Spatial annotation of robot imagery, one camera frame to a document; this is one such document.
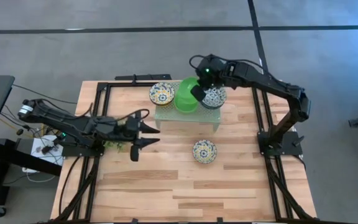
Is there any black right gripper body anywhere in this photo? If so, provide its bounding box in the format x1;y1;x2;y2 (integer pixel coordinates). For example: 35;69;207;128
191;54;229;102

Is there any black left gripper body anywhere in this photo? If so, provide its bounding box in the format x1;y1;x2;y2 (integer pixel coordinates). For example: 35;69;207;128
115;110;142;162

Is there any teal patterned ceramic bowl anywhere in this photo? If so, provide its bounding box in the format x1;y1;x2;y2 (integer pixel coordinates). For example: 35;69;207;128
201;86;228;110

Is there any yellow patterned ceramic bowl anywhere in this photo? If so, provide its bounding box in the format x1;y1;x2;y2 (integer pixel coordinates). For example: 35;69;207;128
192;139;218;165
149;82;176;106

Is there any green perforated metal shelf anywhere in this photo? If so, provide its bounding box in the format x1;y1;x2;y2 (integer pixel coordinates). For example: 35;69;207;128
154;82;222;131

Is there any black flat bar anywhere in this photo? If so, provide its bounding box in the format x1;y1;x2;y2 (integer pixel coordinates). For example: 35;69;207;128
115;73;172;81

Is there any black desk stand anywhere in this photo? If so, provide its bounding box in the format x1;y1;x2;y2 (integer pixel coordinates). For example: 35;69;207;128
0;139;62;206

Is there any black aluminium frame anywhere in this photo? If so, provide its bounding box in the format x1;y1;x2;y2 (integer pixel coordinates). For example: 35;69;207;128
53;80;321;224

